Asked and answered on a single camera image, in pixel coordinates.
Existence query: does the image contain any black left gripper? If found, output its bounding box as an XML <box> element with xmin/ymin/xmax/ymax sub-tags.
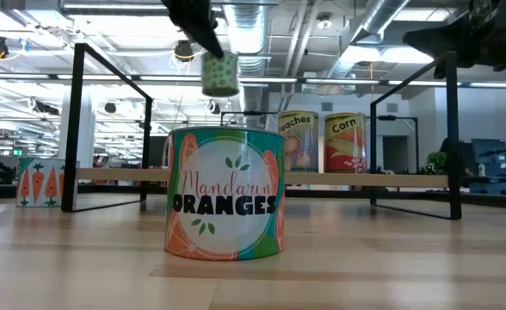
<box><xmin>160</xmin><ymin>0</ymin><xmax>225</xmax><ymax>59</ymax></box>

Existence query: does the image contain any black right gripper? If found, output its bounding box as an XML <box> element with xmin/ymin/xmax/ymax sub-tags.
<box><xmin>402</xmin><ymin>0</ymin><xmax>506</xmax><ymax>81</ymax></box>

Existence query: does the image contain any green dotted small can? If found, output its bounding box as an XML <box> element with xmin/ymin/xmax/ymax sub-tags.
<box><xmin>201</xmin><ymin>51</ymin><xmax>240</xmax><ymax>98</ymax></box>

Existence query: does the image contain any tall corn can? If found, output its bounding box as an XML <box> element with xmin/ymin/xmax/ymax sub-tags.
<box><xmin>324</xmin><ymin>112</ymin><xmax>368</xmax><ymax>174</ymax></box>

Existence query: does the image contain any tall peaches can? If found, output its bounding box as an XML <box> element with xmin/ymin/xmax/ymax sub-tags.
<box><xmin>276</xmin><ymin>109</ymin><xmax>320</xmax><ymax>174</ymax></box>

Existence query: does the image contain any mandarin oranges can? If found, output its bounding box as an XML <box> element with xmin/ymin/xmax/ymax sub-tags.
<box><xmin>164</xmin><ymin>126</ymin><xmax>287</xmax><ymax>262</ymax></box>

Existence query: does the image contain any wooden shelf with black legs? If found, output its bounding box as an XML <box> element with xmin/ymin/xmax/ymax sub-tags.
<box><xmin>60</xmin><ymin>41</ymin><xmax>463</xmax><ymax>220</ymax></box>

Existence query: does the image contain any green potted plant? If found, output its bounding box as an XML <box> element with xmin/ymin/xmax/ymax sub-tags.
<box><xmin>426</xmin><ymin>150</ymin><xmax>447</xmax><ymax>173</ymax></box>

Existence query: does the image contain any dark computer monitor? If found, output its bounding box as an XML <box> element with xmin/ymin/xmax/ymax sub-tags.
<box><xmin>471</xmin><ymin>138</ymin><xmax>506</xmax><ymax>177</ymax></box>

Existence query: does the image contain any white building column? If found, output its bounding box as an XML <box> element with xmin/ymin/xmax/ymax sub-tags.
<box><xmin>58</xmin><ymin>85</ymin><xmax>96</xmax><ymax>169</ymax></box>

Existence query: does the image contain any carrot print small can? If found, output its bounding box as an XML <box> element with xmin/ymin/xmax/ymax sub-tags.
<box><xmin>15</xmin><ymin>157</ymin><xmax>80</xmax><ymax>208</ymax></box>

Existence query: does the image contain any round silver ventilation duct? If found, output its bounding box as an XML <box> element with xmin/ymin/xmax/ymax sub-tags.
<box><xmin>218</xmin><ymin>0</ymin><xmax>274</xmax><ymax>128</ymax></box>

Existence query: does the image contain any slanted silver ventilation duct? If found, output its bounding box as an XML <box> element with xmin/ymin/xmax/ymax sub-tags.
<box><xmin>325</xmin><ymin>0</ymin><xmax>411</xmax><ymax>78</ymax></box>

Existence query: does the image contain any black background frame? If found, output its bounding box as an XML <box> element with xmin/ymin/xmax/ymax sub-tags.
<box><xmin>377</xmin><ymin>115</ymin><xmax>420</xmax><ymax>173</ymax></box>

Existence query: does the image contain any black metal table frame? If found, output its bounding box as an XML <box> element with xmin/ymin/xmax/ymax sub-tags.
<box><xmin>0</xmin><ymin>183</ymin><xmax>506</xmax><ymax>211</ymax></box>

